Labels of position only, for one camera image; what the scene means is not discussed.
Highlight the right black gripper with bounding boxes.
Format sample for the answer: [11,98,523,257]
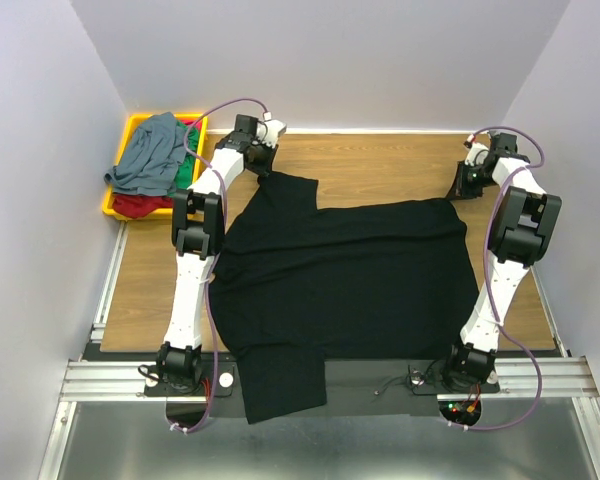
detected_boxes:
[444,159,495,200]

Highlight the black t shirt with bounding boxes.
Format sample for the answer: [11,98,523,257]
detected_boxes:
[209,172,479,424]

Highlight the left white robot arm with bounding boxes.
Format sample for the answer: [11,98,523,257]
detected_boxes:
[152,111,286,394]

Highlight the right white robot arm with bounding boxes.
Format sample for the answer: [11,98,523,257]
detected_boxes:
[440,126,562,390]

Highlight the green t shirt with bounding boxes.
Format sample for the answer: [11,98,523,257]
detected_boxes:
[168,122,196,197]

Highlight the grey blue t shirt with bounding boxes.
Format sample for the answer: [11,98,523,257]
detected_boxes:
[104,112,186,197]

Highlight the red t shirt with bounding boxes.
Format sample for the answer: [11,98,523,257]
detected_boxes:
[110,117,204,220]

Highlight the yellow plastic bin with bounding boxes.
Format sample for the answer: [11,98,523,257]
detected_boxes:
[102,112,209,221]

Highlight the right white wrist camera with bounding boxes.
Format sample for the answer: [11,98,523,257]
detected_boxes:
[464,134,489,167]

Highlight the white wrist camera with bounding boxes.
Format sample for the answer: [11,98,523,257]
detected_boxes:
[464,134,489,167]
[256,111,287,148]

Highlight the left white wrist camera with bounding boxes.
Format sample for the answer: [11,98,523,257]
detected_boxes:
[256,111,287,148]

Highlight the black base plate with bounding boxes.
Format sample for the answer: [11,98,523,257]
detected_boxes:
[138,345,499,424]

